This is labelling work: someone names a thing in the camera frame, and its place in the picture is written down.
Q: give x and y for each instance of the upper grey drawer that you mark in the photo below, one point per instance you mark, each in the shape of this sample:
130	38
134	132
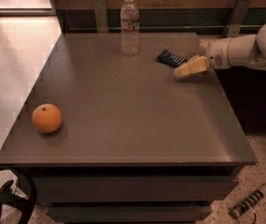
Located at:
140	189

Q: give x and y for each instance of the dark blue rxbar wrapper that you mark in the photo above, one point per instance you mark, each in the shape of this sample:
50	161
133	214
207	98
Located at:
168	58

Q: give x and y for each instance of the metal rail bracket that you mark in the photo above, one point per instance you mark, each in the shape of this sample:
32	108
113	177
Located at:
233	27
100	13

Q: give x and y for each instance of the clear plastic water bottle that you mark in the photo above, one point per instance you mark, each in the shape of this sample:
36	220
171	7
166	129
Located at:
129	25

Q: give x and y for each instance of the right metal rail bracket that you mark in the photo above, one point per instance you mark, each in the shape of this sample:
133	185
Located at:
233	27

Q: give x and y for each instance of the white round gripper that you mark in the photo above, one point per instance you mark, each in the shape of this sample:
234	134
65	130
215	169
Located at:
216	56

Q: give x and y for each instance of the grey drawer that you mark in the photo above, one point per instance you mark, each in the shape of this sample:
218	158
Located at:
129	214
140	189

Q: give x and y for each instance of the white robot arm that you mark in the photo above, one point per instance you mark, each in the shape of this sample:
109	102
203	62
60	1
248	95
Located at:
247	51

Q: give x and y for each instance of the left metal rail bracket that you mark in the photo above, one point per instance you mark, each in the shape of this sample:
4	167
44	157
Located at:
100	13

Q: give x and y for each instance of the orange fruit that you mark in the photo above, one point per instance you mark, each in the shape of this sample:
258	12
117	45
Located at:
47	118

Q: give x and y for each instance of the grey power strip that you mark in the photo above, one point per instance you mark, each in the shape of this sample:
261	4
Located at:
249	202

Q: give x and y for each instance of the lower grey drawer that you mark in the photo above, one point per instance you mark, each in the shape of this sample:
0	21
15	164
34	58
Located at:
129	214

